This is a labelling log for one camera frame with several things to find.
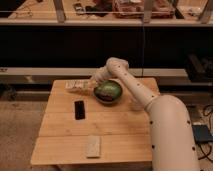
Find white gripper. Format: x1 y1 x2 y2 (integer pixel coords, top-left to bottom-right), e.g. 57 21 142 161
85 67 108 90

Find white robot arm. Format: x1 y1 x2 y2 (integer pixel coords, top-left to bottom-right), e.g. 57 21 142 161
91 57 201 171

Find green ceramic bowl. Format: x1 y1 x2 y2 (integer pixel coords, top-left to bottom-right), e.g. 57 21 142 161
93 80 123 104

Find black smartphone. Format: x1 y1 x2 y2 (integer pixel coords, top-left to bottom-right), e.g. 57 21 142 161
74 101 85 120

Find wooden table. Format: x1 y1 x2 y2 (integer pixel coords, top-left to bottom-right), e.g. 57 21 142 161
31 80 152 165

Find beige sponge block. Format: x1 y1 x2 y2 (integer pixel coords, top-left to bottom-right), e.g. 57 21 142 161
86 135 101 158

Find dark device on shelf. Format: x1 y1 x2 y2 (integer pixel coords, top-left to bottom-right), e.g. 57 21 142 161
73 3 85 15

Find packaged goods on shelf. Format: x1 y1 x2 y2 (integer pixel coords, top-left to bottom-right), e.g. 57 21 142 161
112 0 175 18

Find wooden shelf bench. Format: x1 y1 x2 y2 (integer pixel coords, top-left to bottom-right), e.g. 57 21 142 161
0 0 213 26

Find dark blue box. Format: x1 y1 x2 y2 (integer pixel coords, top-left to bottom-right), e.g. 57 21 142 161
192 125 213 143

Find black cable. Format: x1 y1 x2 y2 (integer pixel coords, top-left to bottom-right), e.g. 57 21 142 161
194 103 213 163

